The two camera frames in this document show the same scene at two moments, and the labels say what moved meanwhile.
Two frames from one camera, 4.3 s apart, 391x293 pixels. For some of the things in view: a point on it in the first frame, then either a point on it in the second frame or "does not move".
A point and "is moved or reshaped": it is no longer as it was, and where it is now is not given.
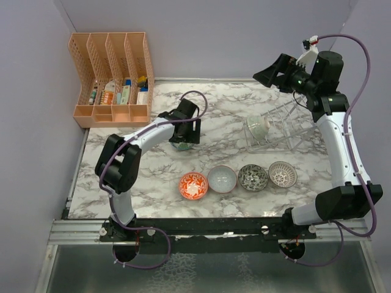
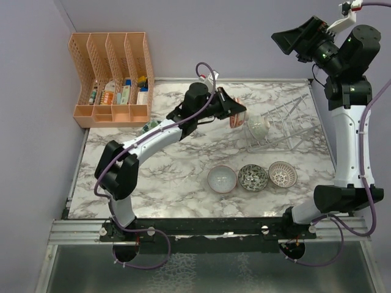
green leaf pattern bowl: (182, 146) is moved or reshaped
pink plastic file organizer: (115, 73) does not move
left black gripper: (193, 137) to (228, 107)
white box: (142, 97) does not move
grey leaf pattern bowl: (253, 177) does not move
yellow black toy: (142, 81) does not move
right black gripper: (269, 76) to (303, 38)
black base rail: (206, 235) does not move
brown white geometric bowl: (283, 174) does not move
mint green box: (125, 94) does not move
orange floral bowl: (193, 185) to (238, 119)
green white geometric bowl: (258, 127) does not move
